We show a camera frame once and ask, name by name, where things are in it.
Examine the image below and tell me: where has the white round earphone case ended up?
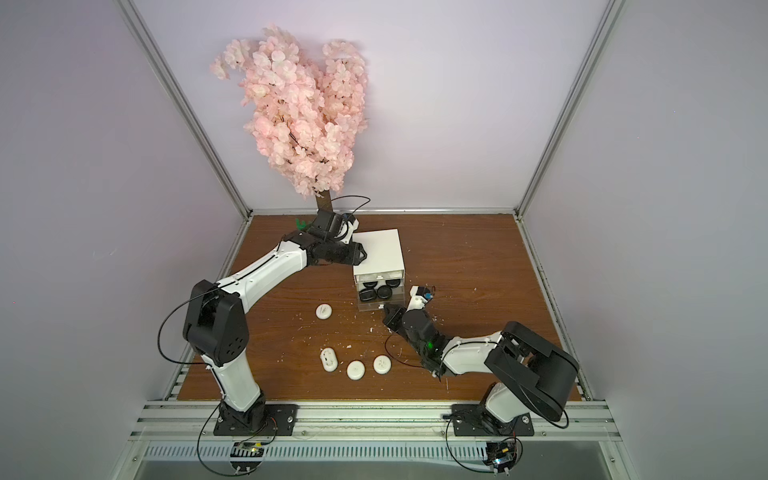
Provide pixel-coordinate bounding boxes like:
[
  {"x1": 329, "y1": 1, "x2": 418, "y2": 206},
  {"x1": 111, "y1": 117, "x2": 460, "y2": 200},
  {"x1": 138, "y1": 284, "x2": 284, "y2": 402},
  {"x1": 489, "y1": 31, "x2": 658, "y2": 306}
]
[
  {"x1": 372, "y1": 355, "x2": 392, "y2": 375},
  {"x1": 315, "y1": 303, "x2": 333, "y2": 320},
  {"x1": 346, "y1": 360, "x2": 366, "y2": 381}
]

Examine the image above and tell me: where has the white three-drawer cabinet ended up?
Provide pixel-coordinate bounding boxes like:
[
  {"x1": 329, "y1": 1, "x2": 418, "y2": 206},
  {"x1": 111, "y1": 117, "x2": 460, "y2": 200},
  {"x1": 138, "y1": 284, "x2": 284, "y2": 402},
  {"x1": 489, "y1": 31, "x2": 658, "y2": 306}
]
[{"x1": 352, "y1": 229, "x2": 406, "y2": 287}]

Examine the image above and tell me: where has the white round earphone case top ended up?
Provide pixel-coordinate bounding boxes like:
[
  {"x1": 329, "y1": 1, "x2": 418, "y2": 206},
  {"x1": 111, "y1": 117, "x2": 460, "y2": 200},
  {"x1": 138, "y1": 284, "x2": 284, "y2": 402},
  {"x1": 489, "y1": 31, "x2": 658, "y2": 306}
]
[{"x1": 315, "y1": 303, "x2": 333, "y2": 320}]

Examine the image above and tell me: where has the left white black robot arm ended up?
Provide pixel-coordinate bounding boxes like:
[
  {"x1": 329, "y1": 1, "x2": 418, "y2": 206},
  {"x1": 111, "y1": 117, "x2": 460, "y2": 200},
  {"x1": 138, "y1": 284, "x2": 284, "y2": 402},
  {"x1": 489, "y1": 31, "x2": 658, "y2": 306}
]
[{"x1": 182, "y1": 209, "x2": 367, "y2": 431}]

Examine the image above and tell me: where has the circuit board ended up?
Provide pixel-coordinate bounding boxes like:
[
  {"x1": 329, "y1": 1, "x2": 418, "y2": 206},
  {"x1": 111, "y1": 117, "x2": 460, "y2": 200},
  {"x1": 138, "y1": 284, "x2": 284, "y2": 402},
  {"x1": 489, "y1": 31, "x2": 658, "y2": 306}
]
[
  {"x1": 229, "y1": 441, "x2": 266, "y2": 475},
  {"x1": 483, "y1": 439, "x2": 523, "y2": 475}
]

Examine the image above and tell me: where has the clear drawer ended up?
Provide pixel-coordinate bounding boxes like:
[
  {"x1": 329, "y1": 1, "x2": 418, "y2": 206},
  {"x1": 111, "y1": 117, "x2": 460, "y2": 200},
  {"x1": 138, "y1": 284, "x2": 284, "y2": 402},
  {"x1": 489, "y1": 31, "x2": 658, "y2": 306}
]
[{"x1": 356, "y1": 278, "x2": 406, "y2": 312}]

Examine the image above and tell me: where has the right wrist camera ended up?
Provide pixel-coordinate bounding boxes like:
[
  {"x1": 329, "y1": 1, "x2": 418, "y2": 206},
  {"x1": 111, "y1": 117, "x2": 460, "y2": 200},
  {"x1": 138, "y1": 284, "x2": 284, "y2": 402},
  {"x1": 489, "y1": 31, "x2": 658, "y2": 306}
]
[{"x1": 407, "y1": 286, "x2": 434, "y2": 311}]

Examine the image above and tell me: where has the left circuit board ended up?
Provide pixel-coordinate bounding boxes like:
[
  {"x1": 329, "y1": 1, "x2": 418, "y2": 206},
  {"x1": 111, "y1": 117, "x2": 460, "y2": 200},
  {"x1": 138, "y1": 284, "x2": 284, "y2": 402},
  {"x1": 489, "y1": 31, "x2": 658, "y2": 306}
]
[{"x1": 229, "y1": 441, "x2": 266, "y2": 475}]

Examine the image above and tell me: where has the white oval earphone case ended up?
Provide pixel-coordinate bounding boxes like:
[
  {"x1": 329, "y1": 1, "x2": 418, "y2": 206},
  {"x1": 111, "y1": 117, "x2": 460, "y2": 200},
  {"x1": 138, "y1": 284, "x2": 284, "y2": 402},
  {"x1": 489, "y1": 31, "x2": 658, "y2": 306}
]
[{"x1": 320, "y1": 347, "x2": 339, "y2": 373}]

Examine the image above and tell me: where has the right circuit board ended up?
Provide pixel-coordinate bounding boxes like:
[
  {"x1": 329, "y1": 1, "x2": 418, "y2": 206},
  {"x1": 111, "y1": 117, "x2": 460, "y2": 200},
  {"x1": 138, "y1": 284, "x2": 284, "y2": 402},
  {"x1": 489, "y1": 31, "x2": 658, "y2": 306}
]
[{"x1": 483, "y1": 439, "x2": 523, "y2": 475}]

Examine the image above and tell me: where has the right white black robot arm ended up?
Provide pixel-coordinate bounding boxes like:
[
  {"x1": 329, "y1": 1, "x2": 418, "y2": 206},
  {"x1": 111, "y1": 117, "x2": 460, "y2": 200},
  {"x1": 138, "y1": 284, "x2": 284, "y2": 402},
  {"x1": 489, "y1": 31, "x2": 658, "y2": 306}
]
[{"x1": 383, "y1": 305, "x2": 579, "y2": 436}]

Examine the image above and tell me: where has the pink blossom artificial tree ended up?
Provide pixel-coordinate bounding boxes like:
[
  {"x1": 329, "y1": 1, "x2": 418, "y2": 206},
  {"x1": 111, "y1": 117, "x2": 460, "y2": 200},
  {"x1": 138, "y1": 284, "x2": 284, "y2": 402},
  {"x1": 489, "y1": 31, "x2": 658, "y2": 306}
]
[{"x1": 209, "y1": 25, "x2": 368, "y2": 207}]

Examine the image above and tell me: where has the white round earphone case right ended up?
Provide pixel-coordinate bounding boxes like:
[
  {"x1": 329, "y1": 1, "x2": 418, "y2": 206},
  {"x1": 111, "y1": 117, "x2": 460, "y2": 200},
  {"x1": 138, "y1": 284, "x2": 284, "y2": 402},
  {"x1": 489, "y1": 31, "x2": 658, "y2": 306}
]
[{"x1": 372, "y1": 355, "x2": 392, "y2": 375}]

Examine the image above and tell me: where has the white round earphone case bottom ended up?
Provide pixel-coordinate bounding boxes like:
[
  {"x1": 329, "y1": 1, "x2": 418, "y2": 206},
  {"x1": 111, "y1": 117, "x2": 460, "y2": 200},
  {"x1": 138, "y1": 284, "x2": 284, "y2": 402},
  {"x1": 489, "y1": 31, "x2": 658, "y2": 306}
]
[{"x1": 346, "y1": 360, "x2": 366, "y2": 381}]

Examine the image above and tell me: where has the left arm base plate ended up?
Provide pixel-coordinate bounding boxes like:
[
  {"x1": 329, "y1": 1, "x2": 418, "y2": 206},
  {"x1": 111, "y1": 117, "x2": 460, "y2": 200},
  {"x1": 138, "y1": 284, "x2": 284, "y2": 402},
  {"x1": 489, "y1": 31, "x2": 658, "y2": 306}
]
[{"x1": 214, "y1": 403, "x2": 299, "y2": 437}]

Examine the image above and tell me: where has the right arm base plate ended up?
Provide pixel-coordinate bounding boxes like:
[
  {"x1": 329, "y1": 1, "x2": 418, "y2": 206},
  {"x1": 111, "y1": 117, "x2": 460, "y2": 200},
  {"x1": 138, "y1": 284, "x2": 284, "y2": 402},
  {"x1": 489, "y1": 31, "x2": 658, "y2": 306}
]
[{"x1": 442, "y1": 403, "x2": 535, "y2": 437}]

